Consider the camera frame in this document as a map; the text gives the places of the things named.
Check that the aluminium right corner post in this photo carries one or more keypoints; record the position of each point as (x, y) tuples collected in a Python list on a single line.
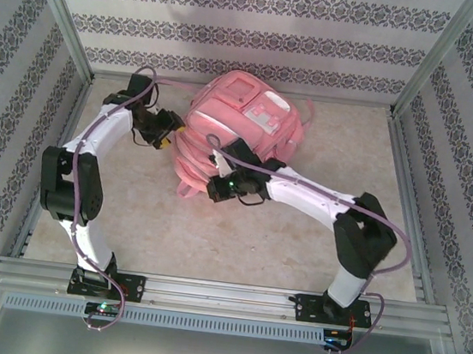
[(433, 58)]

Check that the aluminium corner post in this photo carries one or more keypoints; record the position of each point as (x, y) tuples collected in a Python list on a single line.
[(65, 22), (433, 58)]

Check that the right controller board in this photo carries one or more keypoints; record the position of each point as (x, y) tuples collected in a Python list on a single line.
[(337, 338)]

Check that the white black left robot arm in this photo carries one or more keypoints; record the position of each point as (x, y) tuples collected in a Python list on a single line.
[(71, 187)]

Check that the pink backpack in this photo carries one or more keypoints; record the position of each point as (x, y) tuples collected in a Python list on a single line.
[(235, 116)]

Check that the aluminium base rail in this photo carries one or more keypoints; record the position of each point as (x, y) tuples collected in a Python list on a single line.
[(222, 296)]

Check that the aluminium left corner post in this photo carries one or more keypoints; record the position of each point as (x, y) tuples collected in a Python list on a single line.
[(65, 22)]

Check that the aluminium right side rail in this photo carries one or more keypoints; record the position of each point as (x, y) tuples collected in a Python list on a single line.
[(397, 132)]

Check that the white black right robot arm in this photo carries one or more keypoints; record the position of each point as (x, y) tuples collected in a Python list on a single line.
[(363, 236)]

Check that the aluminium rear rail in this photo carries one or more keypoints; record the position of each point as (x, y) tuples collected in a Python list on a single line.
[(374, 106)]

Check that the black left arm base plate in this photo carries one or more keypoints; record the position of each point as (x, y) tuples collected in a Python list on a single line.
[(132, 287)]

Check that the controller board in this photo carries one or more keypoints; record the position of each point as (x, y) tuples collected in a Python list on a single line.
[(103, 308), (337, 338)]

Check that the left controller board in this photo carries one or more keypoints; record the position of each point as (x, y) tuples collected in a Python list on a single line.
[(103, 308)]

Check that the aluminium left side rail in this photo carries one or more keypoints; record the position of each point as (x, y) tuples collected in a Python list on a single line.
[(23, 241)]

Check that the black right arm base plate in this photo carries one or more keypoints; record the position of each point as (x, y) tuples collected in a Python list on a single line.
[(308, 309)]

